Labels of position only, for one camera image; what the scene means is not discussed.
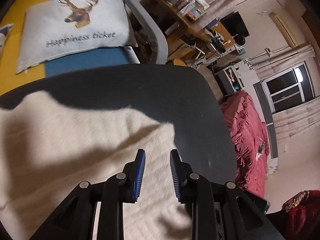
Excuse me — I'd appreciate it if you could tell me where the cream knit sweater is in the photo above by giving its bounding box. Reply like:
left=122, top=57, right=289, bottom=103
left=1, top=92, right=191, bottom=239

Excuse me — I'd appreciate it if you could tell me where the pink red blanket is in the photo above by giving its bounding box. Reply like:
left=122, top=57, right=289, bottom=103
left=220, top=90, right=270, bottom=198

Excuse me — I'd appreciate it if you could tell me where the beige right curtain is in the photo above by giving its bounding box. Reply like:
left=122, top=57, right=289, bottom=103
left=252, top=43, right=319, bottom=142

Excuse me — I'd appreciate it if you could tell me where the low grey tv cabinet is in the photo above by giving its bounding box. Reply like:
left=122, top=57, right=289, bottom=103
left=214, top=60, right=254, bottom=97

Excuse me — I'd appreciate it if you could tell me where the right side window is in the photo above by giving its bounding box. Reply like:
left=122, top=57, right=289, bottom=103
left=254, top=61, right=315, bottom=114

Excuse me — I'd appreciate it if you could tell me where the grey yellow blue sofa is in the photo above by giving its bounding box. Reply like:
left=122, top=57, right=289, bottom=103
left=1, top=0, right=168, bottom=94

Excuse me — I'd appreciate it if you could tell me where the wooden desk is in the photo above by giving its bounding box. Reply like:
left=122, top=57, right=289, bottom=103
left=142, top=0, right=235, bottom=61

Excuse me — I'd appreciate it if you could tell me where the blue water jug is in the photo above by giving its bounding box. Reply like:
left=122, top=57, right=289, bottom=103
left=206, top=17, right=220, bottom=30

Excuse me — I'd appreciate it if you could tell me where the black monitor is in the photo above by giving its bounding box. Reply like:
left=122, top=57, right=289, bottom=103
left=220, top=11, right=249, bottom=37

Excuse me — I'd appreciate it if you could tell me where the white deer print pillow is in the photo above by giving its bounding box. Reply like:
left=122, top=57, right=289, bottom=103
left=16, top=0, right=137, bottom=73

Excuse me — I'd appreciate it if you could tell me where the triangle pattern pillow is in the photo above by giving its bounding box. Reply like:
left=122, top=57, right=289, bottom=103
left=0, top=24, right=14, bottom=55

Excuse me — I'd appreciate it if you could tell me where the wall air conditioner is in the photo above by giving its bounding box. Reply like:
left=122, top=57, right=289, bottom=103
left=269, top=12, right=299, bottom=48

